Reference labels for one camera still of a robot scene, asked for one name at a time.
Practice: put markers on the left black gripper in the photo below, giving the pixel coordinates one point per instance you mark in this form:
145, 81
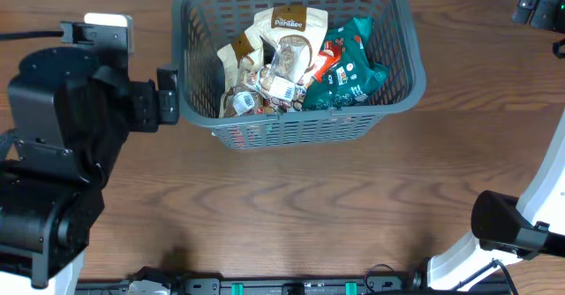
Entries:
165, 109

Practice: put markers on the white brown snack bag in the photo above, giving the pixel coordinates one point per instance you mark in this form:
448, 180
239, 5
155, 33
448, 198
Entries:
296, 33
241, 60

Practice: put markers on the San Remo spaghetti pack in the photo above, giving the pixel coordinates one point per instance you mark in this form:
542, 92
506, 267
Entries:
329, 56

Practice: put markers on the green Nescafe coffee bag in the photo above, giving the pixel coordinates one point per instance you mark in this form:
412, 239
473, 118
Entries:
352, 79

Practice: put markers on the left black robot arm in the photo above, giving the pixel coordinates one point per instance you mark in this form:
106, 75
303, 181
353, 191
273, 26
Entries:
73, 110

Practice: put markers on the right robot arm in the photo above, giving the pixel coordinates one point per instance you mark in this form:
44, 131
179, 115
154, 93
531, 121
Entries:
504, 231

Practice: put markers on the grey plastic basket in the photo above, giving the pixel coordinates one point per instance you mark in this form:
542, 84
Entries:
201, 27

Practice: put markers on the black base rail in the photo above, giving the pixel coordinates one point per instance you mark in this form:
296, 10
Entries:
152, 281

